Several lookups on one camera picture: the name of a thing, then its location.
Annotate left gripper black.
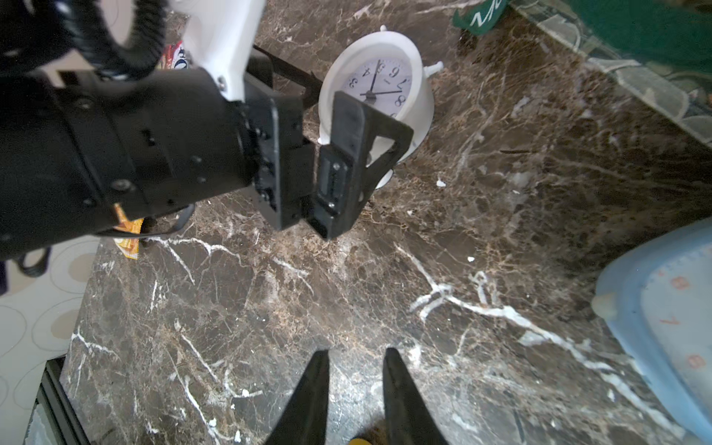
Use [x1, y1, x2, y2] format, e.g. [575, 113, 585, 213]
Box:
[1, 45, 323, 261]

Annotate small white round clock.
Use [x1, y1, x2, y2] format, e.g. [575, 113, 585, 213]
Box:
[318, 26, 443, 162]

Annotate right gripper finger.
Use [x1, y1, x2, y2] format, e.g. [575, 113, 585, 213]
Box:
[265, 350, 329, 445]
[383, 348, 447, 444]

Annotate orange Fox's candy bag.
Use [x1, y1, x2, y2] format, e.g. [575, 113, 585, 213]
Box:
[157, 41, 190, 70]

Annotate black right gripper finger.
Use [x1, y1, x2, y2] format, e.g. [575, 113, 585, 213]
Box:
[307, 91, 413, 240]

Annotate yellow chips snack bag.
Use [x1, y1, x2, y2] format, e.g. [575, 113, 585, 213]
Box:
[114, 203, 145, 261]

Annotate canvas tote bag green handles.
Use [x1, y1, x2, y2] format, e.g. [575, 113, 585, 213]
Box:
[452, 1, 711, 146]

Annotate blue square clock white face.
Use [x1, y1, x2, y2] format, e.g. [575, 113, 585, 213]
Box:
[591, 219, 711, 444]

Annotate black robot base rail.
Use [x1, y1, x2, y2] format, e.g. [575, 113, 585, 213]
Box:
[23, 356, 91, 445]

